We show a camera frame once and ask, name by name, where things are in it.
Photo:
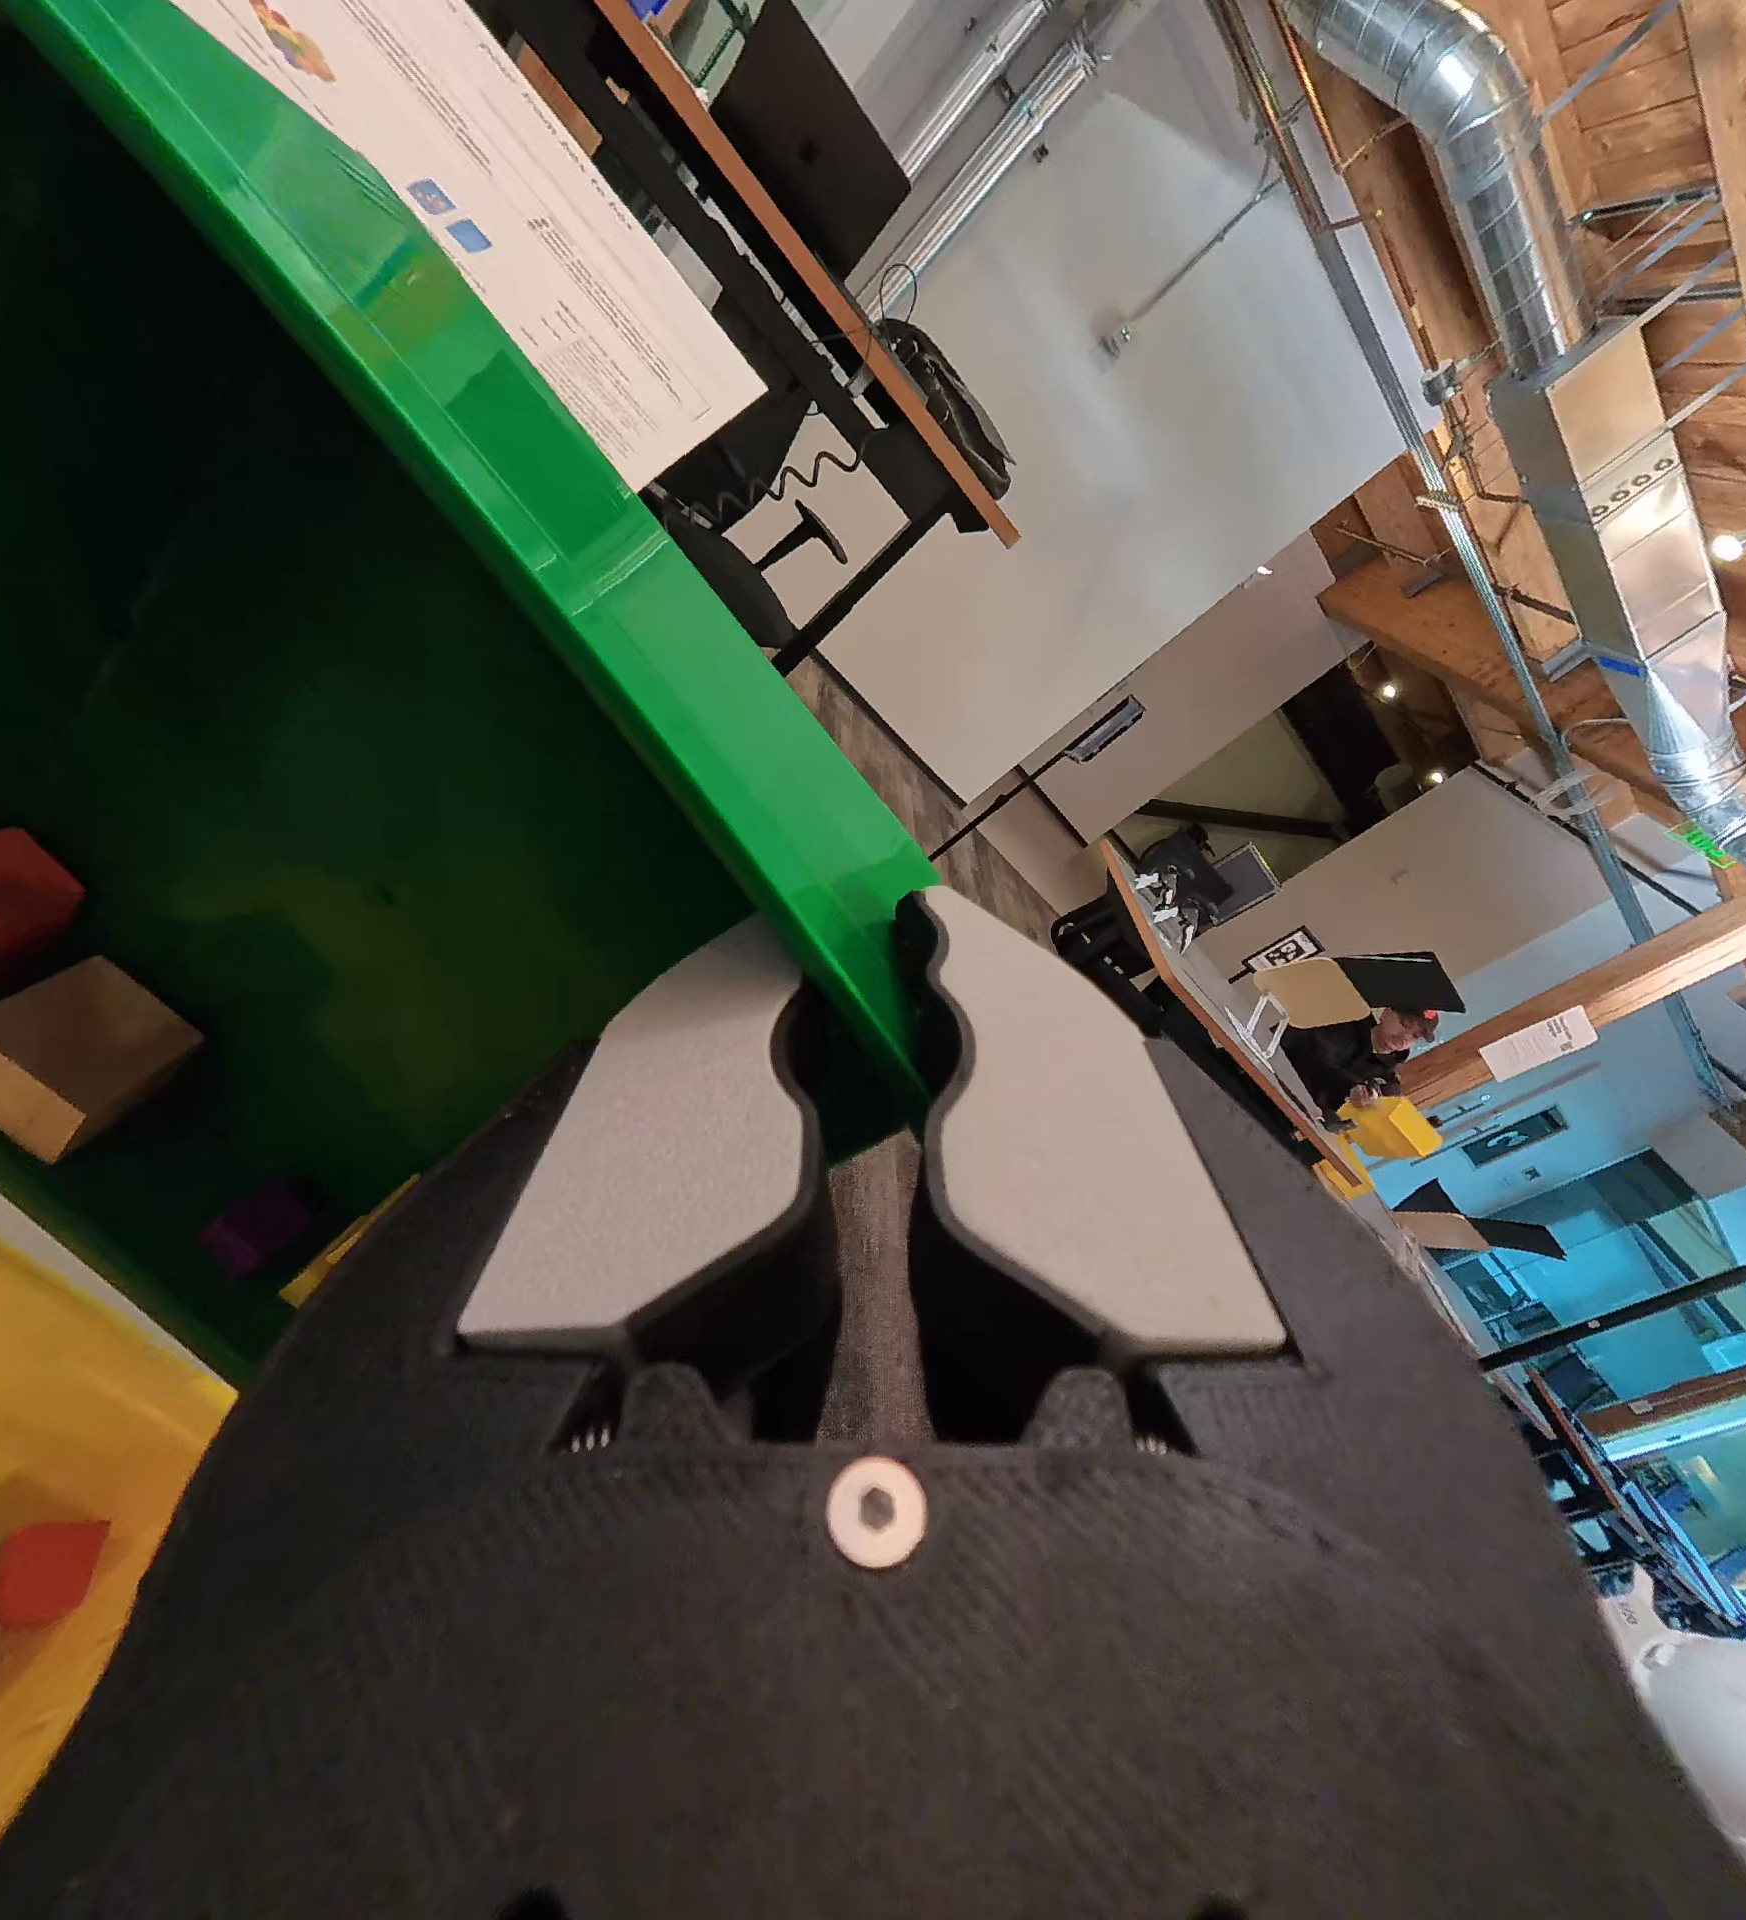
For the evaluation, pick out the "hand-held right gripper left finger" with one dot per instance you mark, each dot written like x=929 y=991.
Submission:
x=647 y=1170

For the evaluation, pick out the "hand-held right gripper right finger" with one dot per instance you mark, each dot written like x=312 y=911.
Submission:
x=1083 y=1170

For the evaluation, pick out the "small yellow wooden cube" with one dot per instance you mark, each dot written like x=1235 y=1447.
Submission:
x=339 y=1261

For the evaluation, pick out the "small purple wooden cube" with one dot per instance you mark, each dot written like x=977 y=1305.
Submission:
x=256 y=1230

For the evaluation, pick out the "green plastic box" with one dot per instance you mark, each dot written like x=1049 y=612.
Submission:
x=287 y=676

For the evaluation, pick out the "yellow plastic box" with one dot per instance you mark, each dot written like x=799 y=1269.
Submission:
x=48 y=1396

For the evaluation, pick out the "long wooden desk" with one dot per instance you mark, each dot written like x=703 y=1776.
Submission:
x=1186 y=960

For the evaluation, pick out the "yellow container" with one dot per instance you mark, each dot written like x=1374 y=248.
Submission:
x=1399 y=1128

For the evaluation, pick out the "white paper sign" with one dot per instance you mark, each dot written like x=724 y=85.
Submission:
x=1540 y=1045

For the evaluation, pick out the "black office chair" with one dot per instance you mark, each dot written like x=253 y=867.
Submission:
x=731 y=578

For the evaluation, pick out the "green exit sign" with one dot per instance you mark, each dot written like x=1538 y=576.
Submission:
x=1705 y=845

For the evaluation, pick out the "black bag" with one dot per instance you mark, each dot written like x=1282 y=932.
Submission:
x=956 y=404

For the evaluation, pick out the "white rounded object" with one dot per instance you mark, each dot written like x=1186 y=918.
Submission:
x=1743 y=1724

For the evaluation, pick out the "white printed paper sheet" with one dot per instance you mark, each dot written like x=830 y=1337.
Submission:
x=574 y=256

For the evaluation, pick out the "black computer monitor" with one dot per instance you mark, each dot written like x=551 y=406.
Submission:
x=812 y=135

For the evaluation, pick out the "wall-mounted black device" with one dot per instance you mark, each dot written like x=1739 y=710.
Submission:
x=1109 y=728

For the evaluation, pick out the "wooden-top desk with black frame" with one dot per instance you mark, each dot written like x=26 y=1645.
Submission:
x=985 y=502

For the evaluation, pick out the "silver ventilation duct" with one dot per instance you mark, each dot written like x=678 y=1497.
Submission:
x=1488 y=148

